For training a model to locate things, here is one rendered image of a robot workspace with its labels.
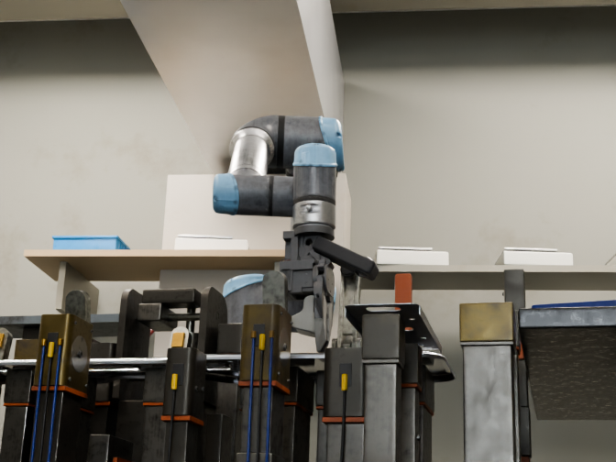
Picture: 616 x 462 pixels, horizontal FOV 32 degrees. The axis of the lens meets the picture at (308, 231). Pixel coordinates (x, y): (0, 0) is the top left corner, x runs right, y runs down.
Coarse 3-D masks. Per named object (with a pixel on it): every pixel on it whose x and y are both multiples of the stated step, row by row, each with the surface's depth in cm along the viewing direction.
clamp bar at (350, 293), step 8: (344, 272) 197; (352, 272) 197; (344, 280) 199; (352, 280) 200; (360, 280) 200; (344, 288) 199; (352, 288) 199; (360, 288) 200; (344, 296) 198; (352, 296) 199; (344, 304) 198; (344, 312) 198; (344, 320) 197; (344, 328) 196; (352, 328) 196; (352, 336) 194; (336, 344) 194; (352, 344) 193
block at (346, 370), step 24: (336, 360) 155; (360, 360) 154; (336, 384) 154; (360, 384) 153; (336, 408) 153; (360, 408) 152; (336, 432) 153; (360, 432) 152; (336, 456) 152; (360, 456) 151
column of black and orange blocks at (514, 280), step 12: (504, 276) 192; (516, 276) 191; (504, 288) 191; (516, 288) 190; (504, 300) 190; (516, 300) 190; (528, 396) 188; (528, 408) 183; (528, 420) 182; (528, 432) 182; (528, 444) 181; (528, 456) 181
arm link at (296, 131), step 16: (288, 128) 227; (304, 128) 227; (320, 128) 227; (336, 128) 227; (288, 144) 226; (336, 144) 226; (288, 160) 228; (336, 160) 228; (288, 176) 233; (336, 176) 234; (288, 304) 246
